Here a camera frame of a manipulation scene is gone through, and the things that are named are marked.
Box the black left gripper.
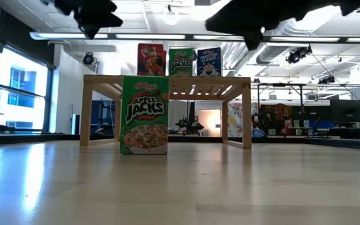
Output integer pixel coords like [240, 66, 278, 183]
[42, 0, 124, 40]

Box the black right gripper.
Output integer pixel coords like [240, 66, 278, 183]
[204, 0, 360, 51]

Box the blue Frosted Flakes cereal box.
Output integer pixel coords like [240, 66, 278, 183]
[196, 46, 223, 78]

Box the green Apple Jacks cereal box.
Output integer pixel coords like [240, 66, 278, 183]
[119, 75, 170, 155]
[168, 47, 194, 78]

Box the light wooden slatted shelf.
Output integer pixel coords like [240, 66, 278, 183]
[79, 74, 253, 149]

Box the overhead light bar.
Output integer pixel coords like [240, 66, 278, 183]
[29, 31, 360, 44]

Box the black ceiling spotlight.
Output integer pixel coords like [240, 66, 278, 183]
[82, 51, 96, 66]
[318, 74, 336, 85]
[285, 44, 313, 64]

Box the colourful cartoon banner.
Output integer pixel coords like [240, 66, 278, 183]
[227, 101, 259, 138]

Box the black computer monitor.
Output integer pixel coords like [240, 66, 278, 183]
[304, 105, 331, 123]
[329, 99, 360, 123]

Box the black tripod device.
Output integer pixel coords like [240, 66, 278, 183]
[174, 101, 205, 137]

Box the black office desk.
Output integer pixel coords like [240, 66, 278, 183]
[304, 120, 360, 141]

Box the black pipe rail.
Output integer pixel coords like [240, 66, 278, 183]
[256, 82, 360, 110]

